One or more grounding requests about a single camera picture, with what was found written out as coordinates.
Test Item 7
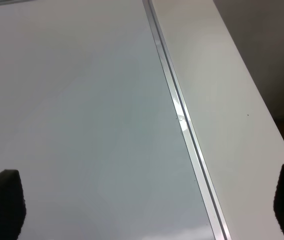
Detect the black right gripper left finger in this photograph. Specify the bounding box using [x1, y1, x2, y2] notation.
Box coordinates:
[0, 169, 27, 240]

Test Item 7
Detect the white whiteboard with aluminium frame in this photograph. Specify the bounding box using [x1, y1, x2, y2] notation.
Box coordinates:
[0, 0, 230, 240]

